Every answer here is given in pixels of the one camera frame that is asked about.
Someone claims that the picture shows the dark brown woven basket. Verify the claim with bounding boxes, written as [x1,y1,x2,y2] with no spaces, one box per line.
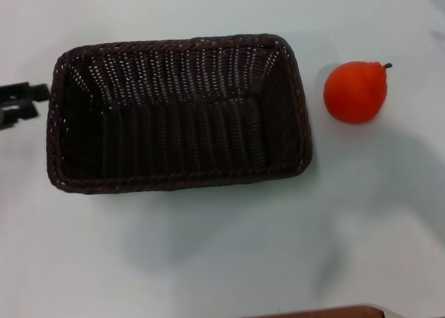
[46,33,313,196]

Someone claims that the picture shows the orange pear-shaped toy fruit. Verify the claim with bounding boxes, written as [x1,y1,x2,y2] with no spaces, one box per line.
[323,61,394,125]

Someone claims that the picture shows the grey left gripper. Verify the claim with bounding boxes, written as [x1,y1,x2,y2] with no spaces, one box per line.
[0,82,50,132]

